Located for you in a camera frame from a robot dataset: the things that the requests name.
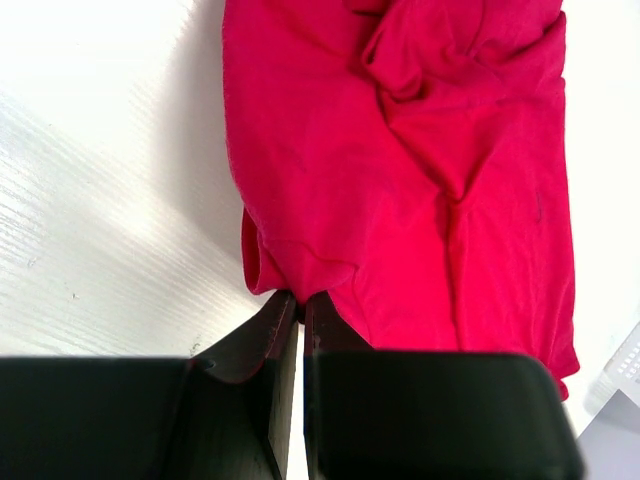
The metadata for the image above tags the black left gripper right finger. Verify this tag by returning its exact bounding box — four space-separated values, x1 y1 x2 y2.
304 294 585 479

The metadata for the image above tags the white plastic basket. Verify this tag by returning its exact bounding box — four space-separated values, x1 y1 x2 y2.
604 325 640 405

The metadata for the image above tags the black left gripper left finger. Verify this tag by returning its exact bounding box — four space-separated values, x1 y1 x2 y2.
1 291 297 479

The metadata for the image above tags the magenta t shirt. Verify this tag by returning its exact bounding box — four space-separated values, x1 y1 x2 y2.
221 1 579 384

